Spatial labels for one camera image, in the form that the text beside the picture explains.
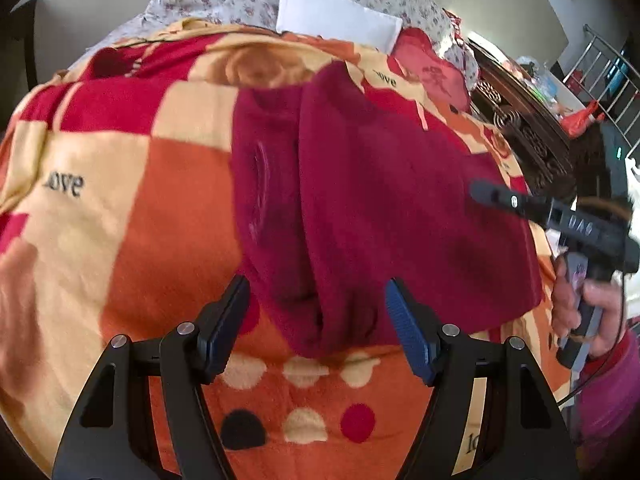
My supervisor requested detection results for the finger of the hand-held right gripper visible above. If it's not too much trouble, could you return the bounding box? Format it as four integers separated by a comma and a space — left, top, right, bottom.
470, 180, 556, 226

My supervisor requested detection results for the person's right forearm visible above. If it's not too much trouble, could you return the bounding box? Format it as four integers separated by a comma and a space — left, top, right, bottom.
572, 330, 640, 453

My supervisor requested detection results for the metal rack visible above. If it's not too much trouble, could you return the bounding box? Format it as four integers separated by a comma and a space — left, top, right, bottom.
562, 24, 640, 136

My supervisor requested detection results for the orange red printed blanket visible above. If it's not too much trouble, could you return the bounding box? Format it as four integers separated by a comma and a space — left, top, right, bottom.
0, 17, 576, 480

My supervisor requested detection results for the maroon knit sweater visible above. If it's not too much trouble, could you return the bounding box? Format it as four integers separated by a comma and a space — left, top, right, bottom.
231, 60, 545, 359

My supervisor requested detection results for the person's right hand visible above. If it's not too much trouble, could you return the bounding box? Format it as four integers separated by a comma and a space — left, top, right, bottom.
552, 255, 626, 358

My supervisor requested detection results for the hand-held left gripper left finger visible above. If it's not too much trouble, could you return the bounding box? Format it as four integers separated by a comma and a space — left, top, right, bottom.
50, 275, 251, 480

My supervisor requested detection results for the red plastic bag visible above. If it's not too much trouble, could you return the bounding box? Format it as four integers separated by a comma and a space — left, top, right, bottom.
562, 100, 607, 137

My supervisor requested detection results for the dark carved wooden headboard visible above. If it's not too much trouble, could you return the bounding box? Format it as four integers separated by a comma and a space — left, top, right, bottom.
467, 42, 581, 196

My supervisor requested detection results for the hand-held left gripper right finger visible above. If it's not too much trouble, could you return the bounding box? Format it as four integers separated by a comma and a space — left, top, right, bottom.
385, 277, 581, 480

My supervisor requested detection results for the white pillow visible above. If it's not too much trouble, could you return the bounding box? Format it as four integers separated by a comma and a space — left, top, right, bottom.
276, 0, 403, 53

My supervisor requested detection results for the pink red cloth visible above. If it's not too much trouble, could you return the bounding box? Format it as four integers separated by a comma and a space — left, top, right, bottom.
392, 27, 472, 113

